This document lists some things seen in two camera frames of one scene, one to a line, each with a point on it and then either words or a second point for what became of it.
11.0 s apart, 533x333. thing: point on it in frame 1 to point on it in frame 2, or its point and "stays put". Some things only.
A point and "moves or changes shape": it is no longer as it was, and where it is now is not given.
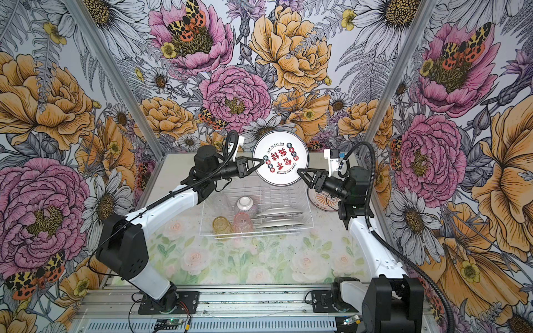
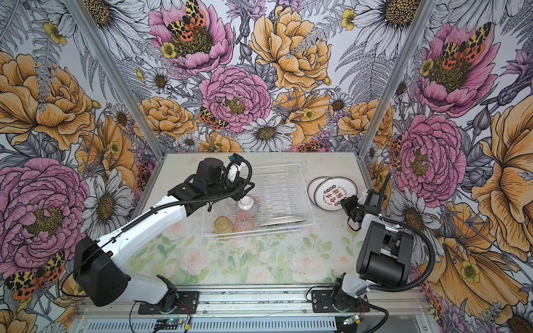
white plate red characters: (284, 153) moves or changes shape
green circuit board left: (167, 323) stays put
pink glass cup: (242, 223) stays put
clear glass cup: (246, 205) stays put
